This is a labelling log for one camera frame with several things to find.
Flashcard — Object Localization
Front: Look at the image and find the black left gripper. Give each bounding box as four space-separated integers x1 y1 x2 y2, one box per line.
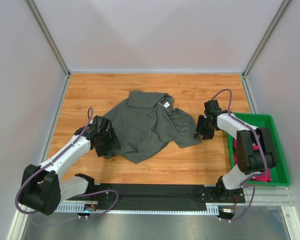
94 127 121 158

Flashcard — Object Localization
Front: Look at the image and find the grey t-shirt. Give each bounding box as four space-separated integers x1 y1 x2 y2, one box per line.
104 90 202 164

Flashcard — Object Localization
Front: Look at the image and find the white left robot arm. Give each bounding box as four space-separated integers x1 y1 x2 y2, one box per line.
15 115 121 216

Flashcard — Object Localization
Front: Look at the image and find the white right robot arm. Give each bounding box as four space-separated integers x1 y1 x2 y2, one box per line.
194 99 277 202

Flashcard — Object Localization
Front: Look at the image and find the pink t-shirt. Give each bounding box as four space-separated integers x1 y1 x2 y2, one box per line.
233 140 273 183

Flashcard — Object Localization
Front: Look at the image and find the green plastic tray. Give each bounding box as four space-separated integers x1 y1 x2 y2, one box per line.
224 113 291 187

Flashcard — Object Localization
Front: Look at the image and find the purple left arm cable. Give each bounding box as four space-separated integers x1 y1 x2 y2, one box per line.
15 107 120 227

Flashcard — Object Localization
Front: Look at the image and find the right aluminium corner post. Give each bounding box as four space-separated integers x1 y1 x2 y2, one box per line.
241 0 293 77

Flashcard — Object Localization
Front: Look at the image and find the aluminium corner post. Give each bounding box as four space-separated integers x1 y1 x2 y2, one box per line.
24 0 71 76
241 0 293 77

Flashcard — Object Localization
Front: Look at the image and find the grey slotted cable duct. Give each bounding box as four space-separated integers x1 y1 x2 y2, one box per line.
55 201 219 216

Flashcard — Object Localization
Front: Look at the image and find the aluminium frame rail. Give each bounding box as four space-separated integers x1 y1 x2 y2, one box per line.
19 181 295 207

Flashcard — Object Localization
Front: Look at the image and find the left aluminium corner post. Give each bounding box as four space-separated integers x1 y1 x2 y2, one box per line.
24 0 71 76

